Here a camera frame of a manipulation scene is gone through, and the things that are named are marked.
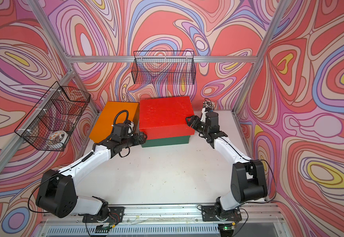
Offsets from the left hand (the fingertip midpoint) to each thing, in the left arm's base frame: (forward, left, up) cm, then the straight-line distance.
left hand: (142, 137), depth 87 cm
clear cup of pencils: (+24, -42, +5) cm, 49 cm away
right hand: (+7, -28, +5) cm, 29 cm away
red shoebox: (+7, -11, +9) cm, 16 cm away
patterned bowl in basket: (-11, +37, +14) cm, 41 cm away
